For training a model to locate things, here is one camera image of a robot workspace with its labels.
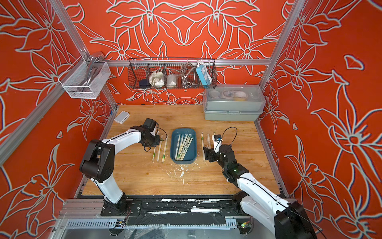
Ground grey lidded plastic container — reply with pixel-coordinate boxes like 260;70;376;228
203;85;266;121

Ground wrapped chopsticks pair in box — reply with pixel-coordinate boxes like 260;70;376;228
181;136;193;161
178;134;189;161
175;135;182;161

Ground clear plastic wall bin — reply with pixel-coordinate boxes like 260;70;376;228
59;59;111;99

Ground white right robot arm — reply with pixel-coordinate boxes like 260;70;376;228
203;143;317;239

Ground metal tongs in bin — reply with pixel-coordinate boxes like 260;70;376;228
79;56;101;92

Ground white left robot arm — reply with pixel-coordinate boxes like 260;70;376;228
80;118;160;214

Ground black wire wall basket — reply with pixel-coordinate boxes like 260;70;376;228
128;57;217;90

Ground white crumpled bag in basket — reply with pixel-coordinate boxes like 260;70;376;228
149;72;165;86

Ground light blue box in basket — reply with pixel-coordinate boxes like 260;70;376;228
196;60;212;89

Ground metal ring in basket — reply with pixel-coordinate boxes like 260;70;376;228
181;62;197;88

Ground teal plastic storage box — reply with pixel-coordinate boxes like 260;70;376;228
170;128;197;164

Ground white network switch box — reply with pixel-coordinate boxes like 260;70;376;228
114;111;130;124

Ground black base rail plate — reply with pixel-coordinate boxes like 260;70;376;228
100;195;250;226

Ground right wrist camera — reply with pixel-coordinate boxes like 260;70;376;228
212;134;222;151

